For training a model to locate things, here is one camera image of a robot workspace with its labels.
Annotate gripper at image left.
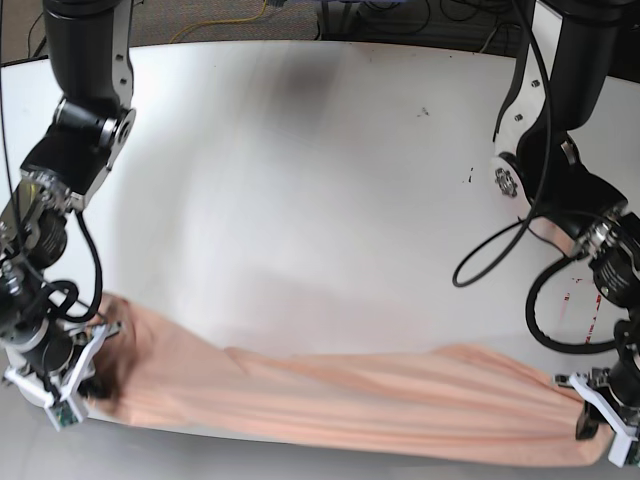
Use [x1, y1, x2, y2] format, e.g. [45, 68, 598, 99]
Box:
[2, 320, 122, 406]

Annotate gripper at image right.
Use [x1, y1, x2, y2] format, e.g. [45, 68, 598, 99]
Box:
[553, 360, 639, 441]

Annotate peach t-shirt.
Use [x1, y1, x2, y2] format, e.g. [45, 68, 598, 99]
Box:
[95, 295, 613, 467]

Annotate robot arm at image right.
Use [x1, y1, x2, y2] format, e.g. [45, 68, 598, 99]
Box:
[493, 1, 639, 439]

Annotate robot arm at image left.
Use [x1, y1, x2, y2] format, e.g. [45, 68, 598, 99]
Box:
[1, 1, 136, 407]

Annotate red tape rectangle marker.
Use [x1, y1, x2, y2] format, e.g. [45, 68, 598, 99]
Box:
[560, 277, 602, 344]

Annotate wrist camera, image-right gripper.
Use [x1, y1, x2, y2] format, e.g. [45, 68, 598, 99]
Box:
[607, 433, 639, 468]

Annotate wrist camera, image-left gripper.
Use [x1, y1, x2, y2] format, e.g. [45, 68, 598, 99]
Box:
[44, 398, 87, 432]

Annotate black cable on image-right arm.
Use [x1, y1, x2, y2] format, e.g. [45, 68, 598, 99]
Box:
[452, 0, 621, 354]

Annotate black floor cables top left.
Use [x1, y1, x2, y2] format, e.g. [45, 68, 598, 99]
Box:
[27, 9, 51, 56]

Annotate black floor cables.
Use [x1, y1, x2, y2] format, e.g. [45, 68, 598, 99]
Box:
[27, 9, 51, 56]
[317, 0, 531, 54]

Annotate yellow cable on floor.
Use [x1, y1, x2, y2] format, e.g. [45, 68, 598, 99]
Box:
[169, 0, 271, 45]

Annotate black floor cables top right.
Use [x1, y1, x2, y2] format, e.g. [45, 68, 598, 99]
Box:
[317, 0, 531, 54]

